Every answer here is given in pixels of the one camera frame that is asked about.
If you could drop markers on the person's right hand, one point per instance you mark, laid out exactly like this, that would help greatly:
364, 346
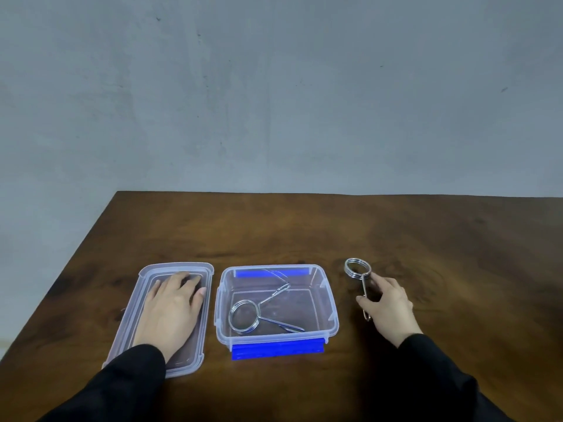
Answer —
393, 312

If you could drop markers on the person's left hand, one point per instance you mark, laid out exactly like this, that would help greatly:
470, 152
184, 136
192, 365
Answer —
169, 318

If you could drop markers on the person's right thumb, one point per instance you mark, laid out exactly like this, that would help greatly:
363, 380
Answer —
366, 304

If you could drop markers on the person's left middle finger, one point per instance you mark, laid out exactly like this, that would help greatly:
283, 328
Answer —
179, 282

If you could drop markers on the person's left little finger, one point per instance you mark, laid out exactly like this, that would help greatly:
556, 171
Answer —
153, 291

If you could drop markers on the person's left thumb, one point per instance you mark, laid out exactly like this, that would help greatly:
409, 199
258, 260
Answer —
200, 299

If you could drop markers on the metal spring clip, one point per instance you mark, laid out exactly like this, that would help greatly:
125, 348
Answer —
347, 270
243, 331

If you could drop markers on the person's left forearm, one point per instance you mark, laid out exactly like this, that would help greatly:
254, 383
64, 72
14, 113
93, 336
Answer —
118, 386

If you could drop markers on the person's right forearm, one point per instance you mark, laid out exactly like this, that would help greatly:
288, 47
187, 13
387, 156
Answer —
444, 382

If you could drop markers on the clear plastic container lid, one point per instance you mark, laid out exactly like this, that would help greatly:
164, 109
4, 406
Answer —
132, 316

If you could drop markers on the clear container with blue latches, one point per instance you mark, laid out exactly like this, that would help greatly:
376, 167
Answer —
308, 312

